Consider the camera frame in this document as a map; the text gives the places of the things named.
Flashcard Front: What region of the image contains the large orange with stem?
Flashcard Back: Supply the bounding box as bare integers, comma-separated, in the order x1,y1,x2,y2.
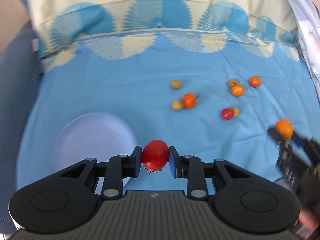
182,93,200,109

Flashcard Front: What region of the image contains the blue patterned sofa cloth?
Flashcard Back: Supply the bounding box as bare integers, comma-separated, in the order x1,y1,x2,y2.
17,0,319,188

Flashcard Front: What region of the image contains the yellow-orange kumquat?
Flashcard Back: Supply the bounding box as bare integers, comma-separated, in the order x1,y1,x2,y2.
231,85,245,96

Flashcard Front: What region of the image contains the brown longan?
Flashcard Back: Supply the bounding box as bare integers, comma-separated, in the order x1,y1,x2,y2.
231,107,240,118
170,100,184,111
227,79,238,87
170,79,182,89

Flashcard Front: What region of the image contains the small red cherry tomato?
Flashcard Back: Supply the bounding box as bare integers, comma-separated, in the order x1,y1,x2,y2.
221,108,234,120

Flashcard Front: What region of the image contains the right hand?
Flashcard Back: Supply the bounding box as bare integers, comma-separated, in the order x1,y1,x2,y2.
299,209,319,238

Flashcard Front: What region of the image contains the large red tomato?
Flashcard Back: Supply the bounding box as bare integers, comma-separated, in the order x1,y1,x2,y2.
142,140,169,173

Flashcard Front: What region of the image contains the light purple plate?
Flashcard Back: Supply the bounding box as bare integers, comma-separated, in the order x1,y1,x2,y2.
52,112,138,188

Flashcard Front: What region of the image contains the red-orange tangerine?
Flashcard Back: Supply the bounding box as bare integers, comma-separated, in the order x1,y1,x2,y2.
249,76,261,88

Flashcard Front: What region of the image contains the white patterned blanket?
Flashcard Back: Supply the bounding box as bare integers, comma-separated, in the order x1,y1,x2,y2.
288,0,319,90

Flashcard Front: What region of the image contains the blue denim sofa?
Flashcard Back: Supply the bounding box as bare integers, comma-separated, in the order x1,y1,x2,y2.
0,0,45,234

